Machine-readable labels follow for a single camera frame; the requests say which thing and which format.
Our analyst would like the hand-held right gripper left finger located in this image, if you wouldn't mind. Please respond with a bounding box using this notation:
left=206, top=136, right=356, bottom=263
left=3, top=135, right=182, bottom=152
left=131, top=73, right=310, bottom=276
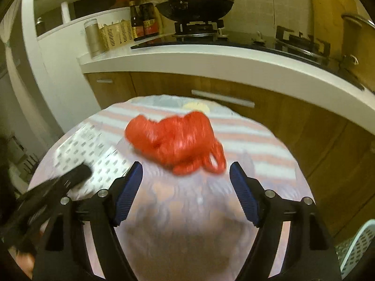
left=32, top=161, right=144, bottom=281

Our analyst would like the striped tablecloth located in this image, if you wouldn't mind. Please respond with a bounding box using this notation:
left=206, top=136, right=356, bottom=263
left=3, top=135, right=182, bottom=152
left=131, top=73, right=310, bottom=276
left=28, top=94, right=315, bottom=281

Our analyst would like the steel canister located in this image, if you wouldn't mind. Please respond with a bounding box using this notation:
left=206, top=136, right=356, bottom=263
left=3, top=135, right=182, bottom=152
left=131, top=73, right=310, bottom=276
left=84, top=18, right=103, bottom=59

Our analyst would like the red plastic bag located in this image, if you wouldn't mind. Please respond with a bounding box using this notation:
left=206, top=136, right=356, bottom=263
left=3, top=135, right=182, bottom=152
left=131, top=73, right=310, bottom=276
left=124, top=110, right=226, bottom=177

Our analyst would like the black wok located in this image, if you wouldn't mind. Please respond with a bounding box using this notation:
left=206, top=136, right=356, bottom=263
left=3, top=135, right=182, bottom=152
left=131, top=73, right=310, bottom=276
left=130, top=0, right=235, bottom=23

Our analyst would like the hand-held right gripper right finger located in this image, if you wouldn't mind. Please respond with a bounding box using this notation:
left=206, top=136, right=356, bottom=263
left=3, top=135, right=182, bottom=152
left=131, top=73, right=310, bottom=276
left=229, top=162, right=343, bottom=281

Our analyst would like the person's left hand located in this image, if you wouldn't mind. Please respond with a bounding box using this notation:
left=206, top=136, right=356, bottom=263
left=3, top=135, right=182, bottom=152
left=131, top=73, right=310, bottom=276
left=16, top=253, right=35, bottom=280

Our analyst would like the white roll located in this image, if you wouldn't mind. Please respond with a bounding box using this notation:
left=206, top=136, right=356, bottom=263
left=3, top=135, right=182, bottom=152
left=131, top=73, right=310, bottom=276
left=61, top=1, right=71, bottom=24

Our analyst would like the dark sauce bottle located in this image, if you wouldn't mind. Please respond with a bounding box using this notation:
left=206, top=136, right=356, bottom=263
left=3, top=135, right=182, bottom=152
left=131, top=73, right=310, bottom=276
left=139, top=2, right=159, bottom=37
left=129, top=0, right=142, bottom=40

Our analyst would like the wooden cutting board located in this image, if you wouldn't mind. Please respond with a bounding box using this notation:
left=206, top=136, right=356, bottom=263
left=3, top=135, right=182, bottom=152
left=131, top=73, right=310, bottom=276
left=307, top=0, right=359, bottom=27

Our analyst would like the white perforated sheet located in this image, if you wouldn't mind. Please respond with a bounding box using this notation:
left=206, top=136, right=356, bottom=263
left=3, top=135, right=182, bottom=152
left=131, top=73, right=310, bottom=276
left=56, top=123, right=132, bottom=200

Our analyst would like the beige perforated basket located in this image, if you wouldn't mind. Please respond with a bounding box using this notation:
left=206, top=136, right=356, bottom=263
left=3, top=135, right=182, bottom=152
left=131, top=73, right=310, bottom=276
left=98, top=20, right=134, bottom=52

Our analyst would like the large steel stockpot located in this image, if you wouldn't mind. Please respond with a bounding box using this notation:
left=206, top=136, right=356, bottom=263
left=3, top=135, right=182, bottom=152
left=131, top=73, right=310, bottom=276
left=341, top=13, right=375, bottom=85

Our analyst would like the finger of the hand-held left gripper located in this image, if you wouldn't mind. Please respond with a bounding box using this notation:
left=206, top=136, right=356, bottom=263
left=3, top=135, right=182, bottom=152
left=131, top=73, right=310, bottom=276
left=38, top=163, right=92, bottom=195

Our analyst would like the light blue plastic bin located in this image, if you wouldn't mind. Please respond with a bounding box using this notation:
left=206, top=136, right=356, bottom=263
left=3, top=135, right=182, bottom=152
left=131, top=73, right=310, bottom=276
left=334, top=219, right=375, bottom=281

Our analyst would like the yellow wrapper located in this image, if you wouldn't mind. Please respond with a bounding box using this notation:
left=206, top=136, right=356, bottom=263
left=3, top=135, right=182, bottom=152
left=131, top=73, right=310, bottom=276
left=183, top=101, right=210, bottom=113

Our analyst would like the black gas stove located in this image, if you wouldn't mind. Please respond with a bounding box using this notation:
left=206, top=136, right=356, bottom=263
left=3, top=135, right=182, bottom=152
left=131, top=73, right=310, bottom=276
left=130, top=19, right=365, bottom=91

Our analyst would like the yellow oil bottle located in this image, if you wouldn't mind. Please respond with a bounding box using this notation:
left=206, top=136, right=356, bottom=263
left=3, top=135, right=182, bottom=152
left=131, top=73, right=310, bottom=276
left=154, top=6, right=165, bottom=33

